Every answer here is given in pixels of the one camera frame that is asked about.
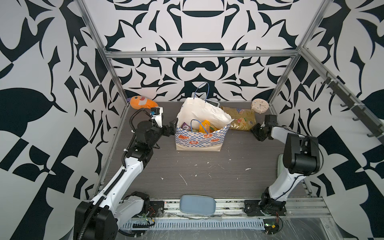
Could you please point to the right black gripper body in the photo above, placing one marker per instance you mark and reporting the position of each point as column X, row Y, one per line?
column 258, row 131

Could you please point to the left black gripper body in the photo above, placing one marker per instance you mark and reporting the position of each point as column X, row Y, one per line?
column 166, row 132

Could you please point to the gold snack bag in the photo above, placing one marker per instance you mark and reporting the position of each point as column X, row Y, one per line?
column 243, row 119

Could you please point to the blue checkered paper bag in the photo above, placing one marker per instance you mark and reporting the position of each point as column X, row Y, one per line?
column 193, row 111

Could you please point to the yellow orange candy bag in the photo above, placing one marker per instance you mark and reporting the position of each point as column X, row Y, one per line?
column 206, row 127

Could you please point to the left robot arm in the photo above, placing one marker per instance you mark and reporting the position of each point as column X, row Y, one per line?
column 103, row 216

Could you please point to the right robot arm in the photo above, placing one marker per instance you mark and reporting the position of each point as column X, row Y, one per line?
column 300, row 159

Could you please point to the beige alarm clock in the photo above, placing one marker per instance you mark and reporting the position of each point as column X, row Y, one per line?
column 260, row 106

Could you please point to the light green container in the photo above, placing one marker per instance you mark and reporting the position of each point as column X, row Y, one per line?
column 280, row 165

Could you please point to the orange plush toy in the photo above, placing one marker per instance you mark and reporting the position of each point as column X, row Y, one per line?
column 140, row 102

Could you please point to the small circuit board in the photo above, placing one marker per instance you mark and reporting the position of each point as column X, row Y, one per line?
column 273, row 226

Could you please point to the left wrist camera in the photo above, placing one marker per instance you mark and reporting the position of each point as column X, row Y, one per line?
column 157, row 116

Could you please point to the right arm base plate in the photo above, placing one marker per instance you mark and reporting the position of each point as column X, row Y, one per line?
column 254, row 208

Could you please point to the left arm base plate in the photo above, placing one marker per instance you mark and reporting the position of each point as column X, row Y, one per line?
column 153, row 209

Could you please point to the white cable duct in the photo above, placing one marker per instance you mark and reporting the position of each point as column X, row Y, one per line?
column 205, row 224

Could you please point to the black hook rail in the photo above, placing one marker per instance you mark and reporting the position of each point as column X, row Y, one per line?
column 361, row 111

